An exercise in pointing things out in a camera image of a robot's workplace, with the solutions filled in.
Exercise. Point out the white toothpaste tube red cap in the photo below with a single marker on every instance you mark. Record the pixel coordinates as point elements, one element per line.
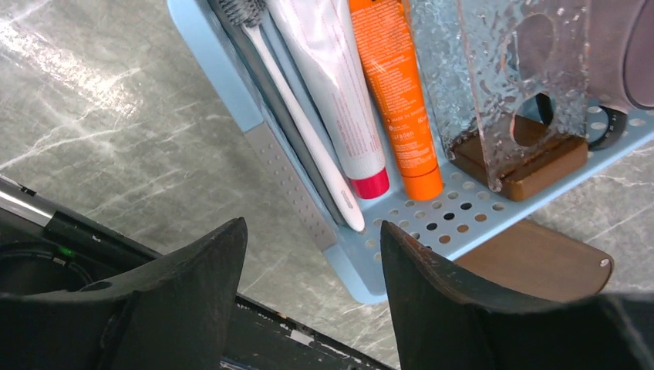
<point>319,35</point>

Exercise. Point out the clear acrylic holder wooden base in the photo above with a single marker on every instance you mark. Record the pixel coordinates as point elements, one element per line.
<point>507,84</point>

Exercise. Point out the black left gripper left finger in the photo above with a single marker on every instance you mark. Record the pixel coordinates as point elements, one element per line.
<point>170,313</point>

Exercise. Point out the orange toothpaste tube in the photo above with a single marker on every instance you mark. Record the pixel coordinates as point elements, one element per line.
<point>386,50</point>

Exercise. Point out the brown oval wooden tray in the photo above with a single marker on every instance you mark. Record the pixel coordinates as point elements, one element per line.
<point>541,262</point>

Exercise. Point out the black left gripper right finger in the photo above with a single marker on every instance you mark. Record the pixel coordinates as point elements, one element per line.
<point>446,317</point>

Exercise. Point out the light blue plastic basket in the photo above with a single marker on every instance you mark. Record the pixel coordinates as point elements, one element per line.
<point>465,215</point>

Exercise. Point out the purple grey mug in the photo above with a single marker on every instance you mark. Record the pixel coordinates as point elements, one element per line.
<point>620,63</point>

